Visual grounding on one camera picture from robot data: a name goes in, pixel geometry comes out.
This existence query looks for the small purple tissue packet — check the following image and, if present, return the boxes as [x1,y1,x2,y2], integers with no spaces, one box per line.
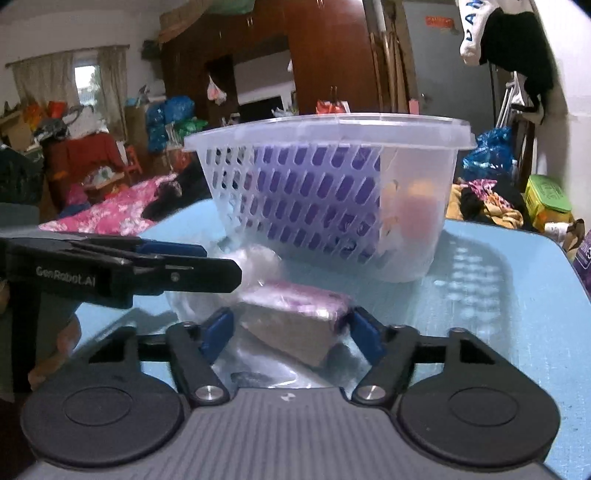
[238,282,353,368]

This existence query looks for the orange bottle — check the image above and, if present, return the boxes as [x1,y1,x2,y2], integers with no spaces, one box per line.
[379,180,444,251]

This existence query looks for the purple tissue pack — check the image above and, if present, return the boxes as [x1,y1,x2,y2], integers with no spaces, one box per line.
[240,145,381,265]

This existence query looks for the person's left hand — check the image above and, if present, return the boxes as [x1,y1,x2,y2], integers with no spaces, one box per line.
[28,314,82,391]

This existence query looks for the pink floral bedding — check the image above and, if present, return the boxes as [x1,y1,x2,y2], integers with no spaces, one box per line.
[39,174,176,236]

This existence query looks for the white plastic basket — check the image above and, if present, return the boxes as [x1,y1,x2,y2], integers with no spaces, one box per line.
[184,113,476,283]

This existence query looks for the yellow blanket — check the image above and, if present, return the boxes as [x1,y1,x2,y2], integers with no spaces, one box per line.
[446,184,525,230]

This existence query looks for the window curtains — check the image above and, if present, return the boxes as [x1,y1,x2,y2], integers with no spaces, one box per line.
[10,45,128,140]

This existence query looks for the green lidded box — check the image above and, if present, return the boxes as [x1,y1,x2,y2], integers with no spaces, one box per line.
[524,174,574,232]

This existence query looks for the blue shopping bag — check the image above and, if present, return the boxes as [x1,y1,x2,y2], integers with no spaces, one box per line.
[573,231,591,296]

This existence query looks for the blue plastic bag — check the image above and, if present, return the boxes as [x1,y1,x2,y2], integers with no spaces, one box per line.
[460,127,514,181]

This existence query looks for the red white hanging bag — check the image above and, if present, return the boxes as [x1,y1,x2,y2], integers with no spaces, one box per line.
[315,100,351,115]

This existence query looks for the dark red wooden wardrobe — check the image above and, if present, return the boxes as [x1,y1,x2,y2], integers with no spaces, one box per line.
[161,1,385,126]

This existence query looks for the grey door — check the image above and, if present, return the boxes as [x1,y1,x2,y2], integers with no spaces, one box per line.
[403,1,495,134]

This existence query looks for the white black hanging jacket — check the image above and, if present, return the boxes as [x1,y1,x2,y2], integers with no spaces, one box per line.
[456,0,554,122]

